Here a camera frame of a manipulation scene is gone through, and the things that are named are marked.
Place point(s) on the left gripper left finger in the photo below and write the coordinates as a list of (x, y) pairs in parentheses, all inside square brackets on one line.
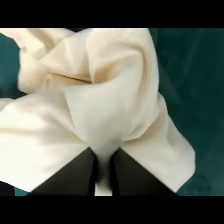
[(75, 176)]

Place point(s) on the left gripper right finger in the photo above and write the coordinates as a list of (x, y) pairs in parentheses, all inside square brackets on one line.
[(133, 176)]

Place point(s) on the cream shirt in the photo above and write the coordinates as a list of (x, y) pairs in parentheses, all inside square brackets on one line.
[(100, 100)]

